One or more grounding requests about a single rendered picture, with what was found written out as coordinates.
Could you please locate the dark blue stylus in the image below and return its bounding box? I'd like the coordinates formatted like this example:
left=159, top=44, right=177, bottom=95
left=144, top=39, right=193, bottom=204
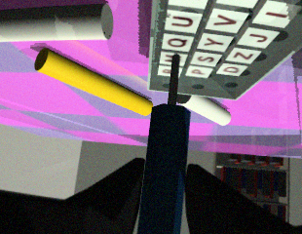
left=136, top=54, right=191, bottom=234

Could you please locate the grey keyboard with white letter keys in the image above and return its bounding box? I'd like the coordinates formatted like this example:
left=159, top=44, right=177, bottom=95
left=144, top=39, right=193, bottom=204
left=147, top=0, right=302, bottom=100

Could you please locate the white cylinder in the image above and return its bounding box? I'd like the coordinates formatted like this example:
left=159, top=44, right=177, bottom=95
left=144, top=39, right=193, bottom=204
left=176, top=94, right=231, bottom=126
left=0, top=4, right=114, bottom=42

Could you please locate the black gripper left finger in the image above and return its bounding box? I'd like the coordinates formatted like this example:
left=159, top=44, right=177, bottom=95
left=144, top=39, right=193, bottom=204
left=0, top=158, right=145, bottom=234

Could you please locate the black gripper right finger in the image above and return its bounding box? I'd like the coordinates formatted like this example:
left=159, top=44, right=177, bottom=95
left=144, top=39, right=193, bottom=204
left=184, top=164, right=302, bottom=234

